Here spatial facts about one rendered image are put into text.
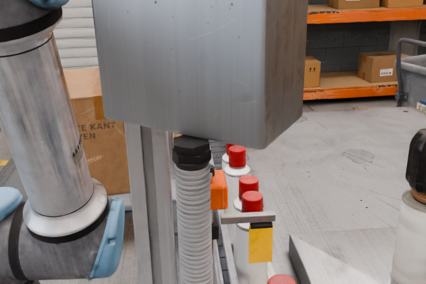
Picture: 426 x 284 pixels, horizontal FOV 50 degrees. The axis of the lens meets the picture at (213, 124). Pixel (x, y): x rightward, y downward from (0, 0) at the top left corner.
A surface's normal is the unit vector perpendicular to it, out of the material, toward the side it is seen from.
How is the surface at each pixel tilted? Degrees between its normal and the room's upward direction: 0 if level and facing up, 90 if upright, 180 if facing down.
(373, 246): 0
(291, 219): 0
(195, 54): 90
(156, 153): 90
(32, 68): 101
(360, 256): 0
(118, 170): 90
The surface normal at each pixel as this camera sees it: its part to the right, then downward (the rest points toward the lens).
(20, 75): 0.40, 0.53
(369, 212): -0.02, -0.94
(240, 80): -0.50, 0.32
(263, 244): 0.09, 0.35
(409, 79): -0.87, 0.37
